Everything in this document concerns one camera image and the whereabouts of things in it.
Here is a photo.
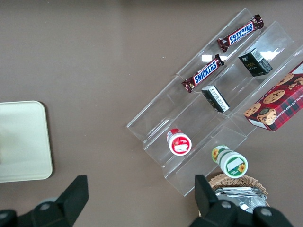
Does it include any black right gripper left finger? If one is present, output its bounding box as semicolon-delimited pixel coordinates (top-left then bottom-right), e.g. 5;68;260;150
18;175;89;227

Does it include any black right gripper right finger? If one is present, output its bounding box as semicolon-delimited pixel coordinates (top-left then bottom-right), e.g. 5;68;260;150
189;174;255;227

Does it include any light wicker basket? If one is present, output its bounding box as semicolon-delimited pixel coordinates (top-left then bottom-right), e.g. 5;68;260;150
198;173;271;217

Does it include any beige plastic tray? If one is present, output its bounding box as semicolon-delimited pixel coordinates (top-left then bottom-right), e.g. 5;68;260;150
0;100;53;183

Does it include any silver foil packet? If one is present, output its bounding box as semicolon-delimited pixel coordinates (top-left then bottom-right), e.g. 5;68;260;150
214;186;268;215

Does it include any green lidded sunflower jar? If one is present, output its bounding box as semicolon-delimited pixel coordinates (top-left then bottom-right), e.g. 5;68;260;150
211;144;249;178

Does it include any red lidded jar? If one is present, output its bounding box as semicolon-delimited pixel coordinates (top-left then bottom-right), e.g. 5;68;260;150
165;128;192;157

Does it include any clear acrylic stepped shelf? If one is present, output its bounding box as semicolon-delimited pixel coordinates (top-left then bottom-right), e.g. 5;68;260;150
176;8;303;138
126;75;248;197

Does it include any small black box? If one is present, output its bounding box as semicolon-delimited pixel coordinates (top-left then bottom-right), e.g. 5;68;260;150
237;47;273;78
200;84;231;113

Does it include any red tartan cookie box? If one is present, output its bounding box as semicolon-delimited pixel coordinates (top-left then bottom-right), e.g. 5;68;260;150
243;61;303;132

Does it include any Snickers chocolate bar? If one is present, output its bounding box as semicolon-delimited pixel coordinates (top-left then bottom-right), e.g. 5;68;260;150
181;53;224;94
217;14;264;53

